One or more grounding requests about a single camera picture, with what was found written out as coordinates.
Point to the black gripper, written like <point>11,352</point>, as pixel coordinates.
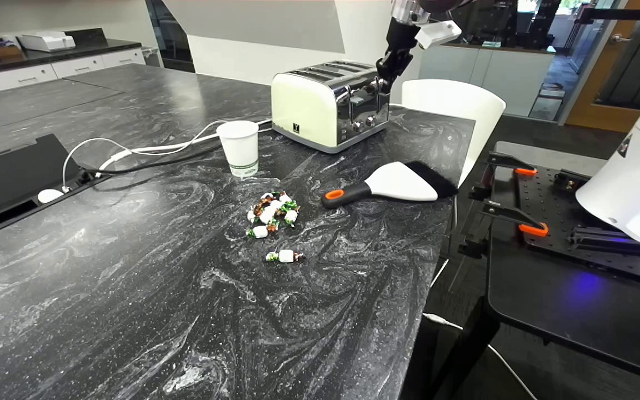
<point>400,38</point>

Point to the cream and chrome toaster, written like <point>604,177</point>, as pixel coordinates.
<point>330,106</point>

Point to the white plastic cup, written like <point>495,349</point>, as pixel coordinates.
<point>241,146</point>

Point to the pile of wrapped candies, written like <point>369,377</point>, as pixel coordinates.
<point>273,207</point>

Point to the small wrapped candy left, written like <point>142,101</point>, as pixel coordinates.
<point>257,231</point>

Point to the single wrapped candy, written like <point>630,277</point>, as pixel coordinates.
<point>284,257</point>

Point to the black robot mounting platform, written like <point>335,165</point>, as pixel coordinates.
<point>553,296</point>

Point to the white printer on counter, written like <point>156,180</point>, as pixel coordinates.
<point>50,40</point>

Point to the white plug in box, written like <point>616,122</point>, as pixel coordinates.
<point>50,196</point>

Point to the white cabinet counter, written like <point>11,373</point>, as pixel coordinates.
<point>55,65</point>

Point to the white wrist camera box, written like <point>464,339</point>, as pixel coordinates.
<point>439,35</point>

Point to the orange handled clamp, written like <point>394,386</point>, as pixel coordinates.
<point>526,225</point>

